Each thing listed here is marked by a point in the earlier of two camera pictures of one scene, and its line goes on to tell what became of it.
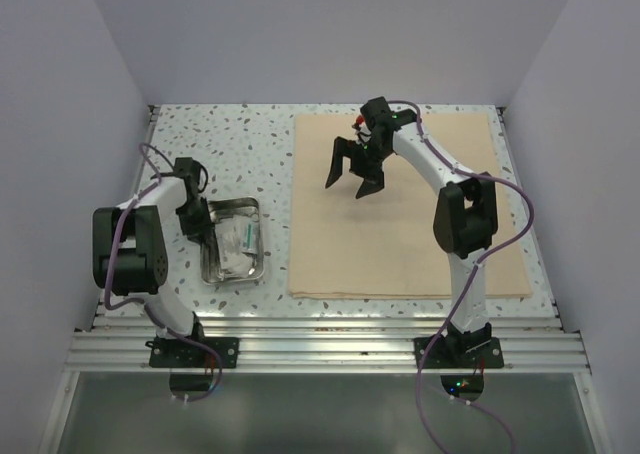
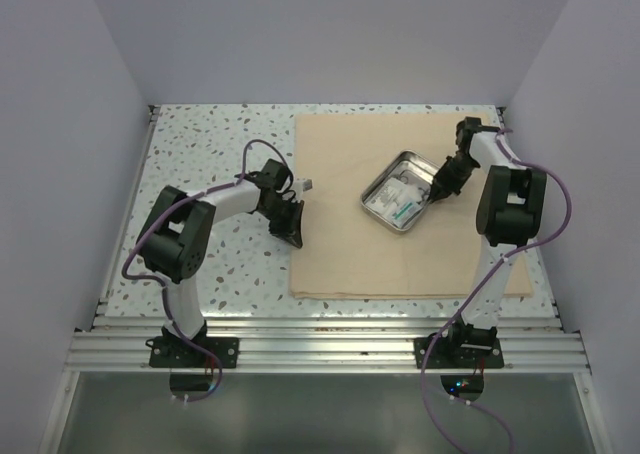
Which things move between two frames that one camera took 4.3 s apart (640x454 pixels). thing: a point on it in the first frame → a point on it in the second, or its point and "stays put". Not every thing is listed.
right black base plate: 480,353 stays put
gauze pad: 229,238 → 389,198
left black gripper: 194,232 → 291,230
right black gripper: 374,179 → 447,187
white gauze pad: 237,263 → 413,192
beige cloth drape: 383,243 stays put
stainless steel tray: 211,268 → 399,191
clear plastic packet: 250,237 → 406,213
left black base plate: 178,352 stays put
